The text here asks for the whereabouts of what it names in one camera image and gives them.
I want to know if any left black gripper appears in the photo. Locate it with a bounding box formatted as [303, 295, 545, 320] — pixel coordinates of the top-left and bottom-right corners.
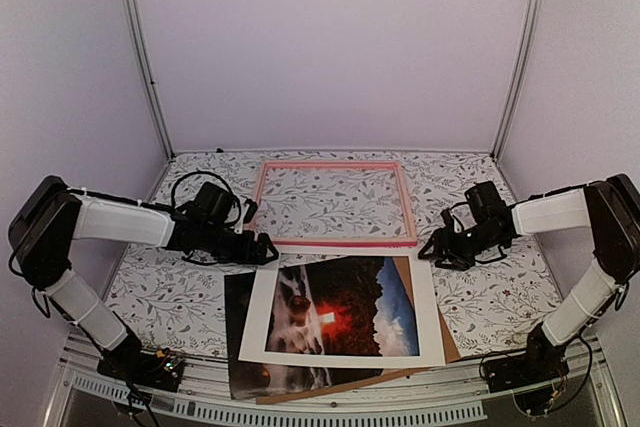
[201, 223, 279, 266]

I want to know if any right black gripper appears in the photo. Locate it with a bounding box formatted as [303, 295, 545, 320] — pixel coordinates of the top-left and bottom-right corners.
[418, 223, 502, 272]

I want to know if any white photo mat board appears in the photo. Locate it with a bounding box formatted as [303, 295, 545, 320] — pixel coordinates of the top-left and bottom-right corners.
[238, 249, 446, 368]

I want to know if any pink wooden picture frame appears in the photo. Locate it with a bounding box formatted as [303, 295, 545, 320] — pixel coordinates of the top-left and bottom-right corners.
[247, 160, 417, 249]

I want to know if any landscape photo print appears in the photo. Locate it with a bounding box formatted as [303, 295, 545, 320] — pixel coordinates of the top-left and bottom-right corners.
[224, 256, 420, 400]

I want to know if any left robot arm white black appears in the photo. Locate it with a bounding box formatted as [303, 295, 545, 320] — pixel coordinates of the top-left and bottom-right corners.
[8, 172, 279, 381]

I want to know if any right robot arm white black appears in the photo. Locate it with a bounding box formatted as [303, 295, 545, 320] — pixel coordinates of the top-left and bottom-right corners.
[418, 174, 639, 383]

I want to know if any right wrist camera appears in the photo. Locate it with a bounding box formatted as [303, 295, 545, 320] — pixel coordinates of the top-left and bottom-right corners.
[441, 209, 464, 233]

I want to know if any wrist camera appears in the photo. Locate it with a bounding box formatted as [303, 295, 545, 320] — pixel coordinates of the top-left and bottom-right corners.
[441, 209, 464, 233]
[234, 198, 258, 234]

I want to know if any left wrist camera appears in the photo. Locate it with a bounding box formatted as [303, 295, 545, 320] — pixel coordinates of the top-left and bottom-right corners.
[234, 198, 258, 234]

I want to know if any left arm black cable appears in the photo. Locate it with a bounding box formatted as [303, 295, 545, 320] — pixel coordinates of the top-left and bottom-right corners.
[169, 170, 236, 228]

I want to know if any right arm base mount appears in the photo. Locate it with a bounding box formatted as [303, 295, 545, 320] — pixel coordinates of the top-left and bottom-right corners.
[479, 354, 569, 417]

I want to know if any front aluminium rail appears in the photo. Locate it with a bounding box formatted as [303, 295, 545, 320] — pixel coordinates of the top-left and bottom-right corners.
[40, 334, 634, 426]

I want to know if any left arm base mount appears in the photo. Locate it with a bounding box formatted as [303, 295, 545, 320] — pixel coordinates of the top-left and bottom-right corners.
[97, 349, 185, 392]

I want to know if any right aluminium corner post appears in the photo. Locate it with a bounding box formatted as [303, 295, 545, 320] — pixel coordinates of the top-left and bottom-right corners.
[491, 0, 543, 163]

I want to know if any aluminium corner post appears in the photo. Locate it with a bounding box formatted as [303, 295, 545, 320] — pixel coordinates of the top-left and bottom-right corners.
[122, 0, 176, 161]
[491, 0, 543, 163]

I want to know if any left aluminium corner post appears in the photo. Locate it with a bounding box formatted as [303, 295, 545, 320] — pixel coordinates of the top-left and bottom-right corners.
[122, 0, 176, 161]

